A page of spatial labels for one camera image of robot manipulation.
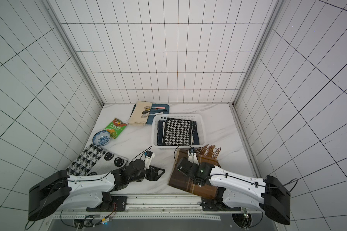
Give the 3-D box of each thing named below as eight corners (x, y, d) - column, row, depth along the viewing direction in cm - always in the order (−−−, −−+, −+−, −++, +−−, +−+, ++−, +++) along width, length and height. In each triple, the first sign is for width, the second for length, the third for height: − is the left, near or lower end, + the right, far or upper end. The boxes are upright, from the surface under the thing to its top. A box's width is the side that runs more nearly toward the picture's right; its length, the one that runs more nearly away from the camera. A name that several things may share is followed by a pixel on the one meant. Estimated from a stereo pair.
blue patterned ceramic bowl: (91, 146, 96) (89, 143, 93) (97, 132, 102) (95, 130, 100) (108, 146, 96) (106, 143, 93) (112, 132, 103) (110, 130, 100)
